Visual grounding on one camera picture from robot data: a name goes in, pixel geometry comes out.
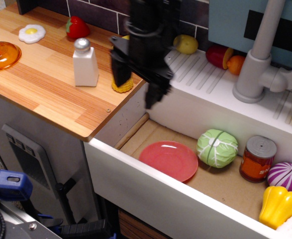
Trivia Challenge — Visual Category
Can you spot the white salt shaker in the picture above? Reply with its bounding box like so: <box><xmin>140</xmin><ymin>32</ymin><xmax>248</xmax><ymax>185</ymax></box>
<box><xmin>73</xmin><ymin>38</ymin><xmax>99</xmax><ymax>87</ymax></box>

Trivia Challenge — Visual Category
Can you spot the yellow toy lemon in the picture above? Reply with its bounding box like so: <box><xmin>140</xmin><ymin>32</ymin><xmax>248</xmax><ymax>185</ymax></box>
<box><xmin>111</xmin><ymin>35</ymin><xmax>130</xmax><ymax>49</ymax></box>

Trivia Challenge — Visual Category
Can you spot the grey toy oven door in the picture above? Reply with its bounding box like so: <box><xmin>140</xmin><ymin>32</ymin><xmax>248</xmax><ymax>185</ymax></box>
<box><xmin>2</xmin><ymin>124</ymin><xmax>58</xmax><ymax>199</ymax></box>

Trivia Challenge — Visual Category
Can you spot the orange toy fruit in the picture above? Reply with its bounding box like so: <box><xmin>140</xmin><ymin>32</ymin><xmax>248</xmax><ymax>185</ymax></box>
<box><xmin>226</xmin><ymin>55</ymin><xmax>245</xmax><ymax>75</ymax></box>

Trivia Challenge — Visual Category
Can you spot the grey toy faucet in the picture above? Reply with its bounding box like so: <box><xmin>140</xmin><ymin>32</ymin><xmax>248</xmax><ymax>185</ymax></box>
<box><xmin>232</xmin><ymin>0</ymin><xmax>292</xmax><ymax>104</ymax></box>

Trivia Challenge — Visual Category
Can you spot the purple toy onion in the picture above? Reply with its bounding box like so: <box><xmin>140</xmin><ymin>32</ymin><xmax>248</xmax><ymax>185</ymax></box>
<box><xmin>267</xmin><ymin>162</ymin><xmax>292</xmax><ymax>192</ymax></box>

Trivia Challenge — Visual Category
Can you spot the yellow toy bell pepper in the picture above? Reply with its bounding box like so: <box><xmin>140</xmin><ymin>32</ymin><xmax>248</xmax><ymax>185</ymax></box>
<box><xmin>259</xmin><ymin>186</ymin><xmax>292</xmax><ymax>230</ymax></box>

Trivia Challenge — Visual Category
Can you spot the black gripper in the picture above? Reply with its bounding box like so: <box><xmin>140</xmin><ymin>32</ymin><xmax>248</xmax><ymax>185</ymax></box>
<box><xmin>110</xmin><ymin>14</ymin><xmax>174</xmax><ymax>109</ymax></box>

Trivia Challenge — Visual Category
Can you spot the pink plastic plate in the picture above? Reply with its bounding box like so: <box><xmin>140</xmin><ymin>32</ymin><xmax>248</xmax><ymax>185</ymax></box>
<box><xmin>139</xmin><ymin>141</ymin><xmax>198</xmax><ymax>182</ymax></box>

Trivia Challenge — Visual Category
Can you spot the green toy cabbage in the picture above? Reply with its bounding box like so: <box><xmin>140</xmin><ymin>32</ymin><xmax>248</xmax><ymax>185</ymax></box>
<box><xmin>196</xmin><ymin>129</ymin><xmax>238</xmax><ymax>168</ymax></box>

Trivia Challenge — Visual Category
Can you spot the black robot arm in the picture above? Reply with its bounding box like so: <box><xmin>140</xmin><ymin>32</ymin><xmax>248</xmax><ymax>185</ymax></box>
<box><xmin>110</xmin><ymin>0</ymin><xmax>181</xmax><ymax>109</ymax></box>

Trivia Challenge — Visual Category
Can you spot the blue clamp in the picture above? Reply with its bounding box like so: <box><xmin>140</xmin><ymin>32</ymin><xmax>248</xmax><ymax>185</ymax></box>
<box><xmin>0</xmin><ymin>170</ymin><xmax>33</xmax><ymax>201</ymax></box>

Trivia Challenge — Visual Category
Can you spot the orange transparent pot lid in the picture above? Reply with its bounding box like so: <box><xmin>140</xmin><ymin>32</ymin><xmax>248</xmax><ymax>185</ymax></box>
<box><xmin>0</xmin><ymin>41</ymin><xmax>22</xmax><ymax>71</ymax></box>

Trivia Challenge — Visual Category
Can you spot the toy fried egg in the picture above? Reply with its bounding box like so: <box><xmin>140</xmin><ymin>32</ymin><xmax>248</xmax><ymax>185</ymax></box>
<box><xmin>18</xmin><ymin>24</ymin><xmax>46</xmax><ymax>44</ymax></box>

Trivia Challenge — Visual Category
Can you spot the yellow toy corn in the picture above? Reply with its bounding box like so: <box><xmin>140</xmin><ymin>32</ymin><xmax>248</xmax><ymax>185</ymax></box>
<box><xmin>111</xmin><ymin>77</ymin><xmax>134</xmax><ymax>93</ymax></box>

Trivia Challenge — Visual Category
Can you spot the yellow toy potato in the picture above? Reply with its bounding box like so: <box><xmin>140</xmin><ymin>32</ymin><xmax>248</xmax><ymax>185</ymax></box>
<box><xmin>173</xmin><ymin>34</ymin><xmax>198</xmax><ymax>54</ymax></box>

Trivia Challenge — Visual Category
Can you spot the red toy apple half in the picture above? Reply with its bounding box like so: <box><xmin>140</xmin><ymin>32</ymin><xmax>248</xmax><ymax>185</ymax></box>
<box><xmin>205</xmin><ymin>45</ymin><xmax>234</xmax><ymax>70</ymax></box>

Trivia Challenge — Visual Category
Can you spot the white toy sink basin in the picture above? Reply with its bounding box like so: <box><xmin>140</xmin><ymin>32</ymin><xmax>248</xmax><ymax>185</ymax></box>
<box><xmin>84</xmin><ymin>50</ymin><xmax>292</xmax><ymax>239</ymax></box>

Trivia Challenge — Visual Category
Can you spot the red toy strawberry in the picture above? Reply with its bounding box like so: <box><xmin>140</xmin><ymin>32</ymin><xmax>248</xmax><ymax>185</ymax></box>
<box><xmin>66</xmin><ymin>16</ymin><xmax>91</xmax><ymax>39</ymax></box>

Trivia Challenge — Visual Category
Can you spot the orange toy sauce can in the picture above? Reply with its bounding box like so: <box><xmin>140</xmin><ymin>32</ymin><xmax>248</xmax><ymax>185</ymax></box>
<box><xmin>239</xmin><ymin>135</ymin><xmax>277</xmax><ymax>183</ymax></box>

